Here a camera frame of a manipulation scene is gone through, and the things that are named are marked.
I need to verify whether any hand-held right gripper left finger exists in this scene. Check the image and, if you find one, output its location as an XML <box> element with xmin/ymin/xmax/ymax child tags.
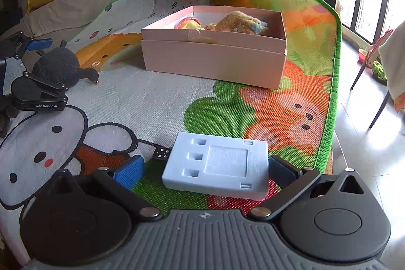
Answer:
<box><xmin>47</xmin><ymin>155</ymin><xmax>164</xmax><ymax>220</ymax></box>

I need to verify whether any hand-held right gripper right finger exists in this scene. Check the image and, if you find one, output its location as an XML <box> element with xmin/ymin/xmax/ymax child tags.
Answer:
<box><xmin>248</xmin><ymin>154</ymin><xmax>375</xmax><ymax>222</ymax></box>

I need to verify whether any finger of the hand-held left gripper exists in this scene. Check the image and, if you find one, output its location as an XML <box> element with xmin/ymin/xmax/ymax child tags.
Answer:
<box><xmin>23</xmin><ymin>72</ymin><xmax>69</xmax><ymax>100</ymax></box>
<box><xmin>17</xmin><ymin>31</ymin><xmax>53</xmax><ymax>60</ymax></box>

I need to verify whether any black plush toy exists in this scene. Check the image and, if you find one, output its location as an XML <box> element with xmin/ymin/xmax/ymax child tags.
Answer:
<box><xmin>32</xmin><ymin>40</ymin><xmax>99</xmax><ymax>89</ymax></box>

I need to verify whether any light blue plastic case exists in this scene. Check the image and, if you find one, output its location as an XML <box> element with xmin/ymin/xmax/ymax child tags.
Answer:
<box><xmin>161</xmin><ymin>132</ymin><xmax>270</xmax><ymax>201</ymax></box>

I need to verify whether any pink cardboard box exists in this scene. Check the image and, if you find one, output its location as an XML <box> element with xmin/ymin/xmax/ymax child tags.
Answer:
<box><xmin>141</xmin><ymin>5</ymin><xmax>288</xmax><ymax>90</ymax></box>

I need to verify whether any pink round stamp toy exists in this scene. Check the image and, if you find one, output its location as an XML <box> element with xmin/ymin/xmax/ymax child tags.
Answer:
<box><xmin>175</xmin><ymin>16</ymin><xmax>206</xmax><ymax>32</ymax></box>

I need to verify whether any brown plush toy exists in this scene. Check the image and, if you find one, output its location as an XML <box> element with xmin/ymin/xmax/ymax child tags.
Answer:
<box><xmin>215</xmin><ymin>11</ymin><xmax>269</xmax><ymax>36</ymax></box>

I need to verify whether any black connector plug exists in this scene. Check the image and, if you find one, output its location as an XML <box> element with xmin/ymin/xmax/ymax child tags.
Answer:
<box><xmin>151</xmin><ymin>147</ymin><xmax>173</xmax><ymax>162</ymax></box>

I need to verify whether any colourful cartoon play mat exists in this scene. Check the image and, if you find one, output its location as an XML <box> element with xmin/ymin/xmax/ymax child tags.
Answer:
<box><xmin>0</xmin><ymin>0</ymin><xmax>343</xmax><ymax>245</ymax></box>

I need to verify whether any black metal chair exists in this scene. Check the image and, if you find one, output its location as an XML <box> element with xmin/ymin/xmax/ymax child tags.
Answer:
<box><xmin>350</xmin><ymin>30</ymin><xmax>405</xmax><ymax>130</ymax></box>

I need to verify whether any green potted plant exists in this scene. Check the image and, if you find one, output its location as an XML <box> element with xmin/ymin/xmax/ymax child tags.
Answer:
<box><xmin>372</xmin><ymin>59</ymin><xmax>388</xmax><ymax>82</ymax></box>

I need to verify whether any cream towel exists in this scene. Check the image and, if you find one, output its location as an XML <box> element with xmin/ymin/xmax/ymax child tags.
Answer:
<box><xmin>378</xmin><ymin>20</ymin><xmax>405</xmax><ymax>103</ymax></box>

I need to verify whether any wooden bed frame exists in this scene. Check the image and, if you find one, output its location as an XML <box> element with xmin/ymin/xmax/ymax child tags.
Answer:
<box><xmin>327</xmin><ymin>146</ymin><xmax>335</xmax><ymax>176</ymax></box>

